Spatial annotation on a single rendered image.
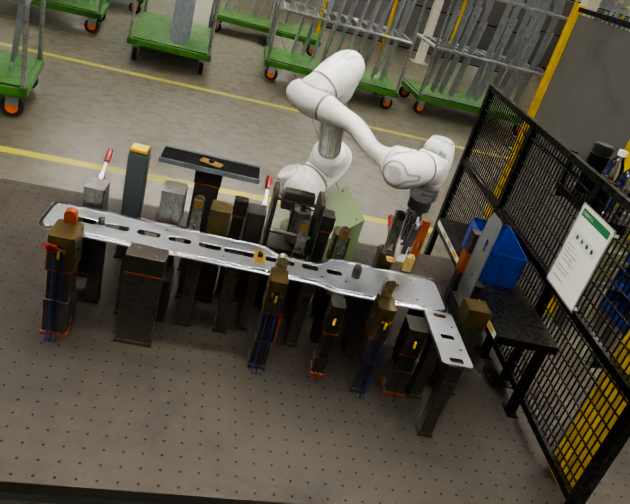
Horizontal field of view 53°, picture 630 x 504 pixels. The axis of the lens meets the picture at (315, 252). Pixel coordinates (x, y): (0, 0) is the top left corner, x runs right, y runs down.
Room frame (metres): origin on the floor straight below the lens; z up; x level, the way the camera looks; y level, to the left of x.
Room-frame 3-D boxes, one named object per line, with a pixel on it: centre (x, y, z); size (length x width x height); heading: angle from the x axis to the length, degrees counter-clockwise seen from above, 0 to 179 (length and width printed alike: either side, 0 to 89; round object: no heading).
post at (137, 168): (2.11, 0.72, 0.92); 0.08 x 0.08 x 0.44; 10
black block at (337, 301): (1.74, -0.12, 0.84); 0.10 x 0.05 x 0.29; 10
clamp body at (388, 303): (1.73, -0.27, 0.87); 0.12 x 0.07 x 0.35; 10
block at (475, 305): (1.87, -0.58, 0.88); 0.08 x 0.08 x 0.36; 10
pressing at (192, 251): (1.86, 0.19, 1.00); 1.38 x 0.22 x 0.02; 100
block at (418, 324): (1.76, -0.39, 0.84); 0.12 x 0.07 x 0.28; 10
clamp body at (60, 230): (1.57, 0.72, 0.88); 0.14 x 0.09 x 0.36; 10
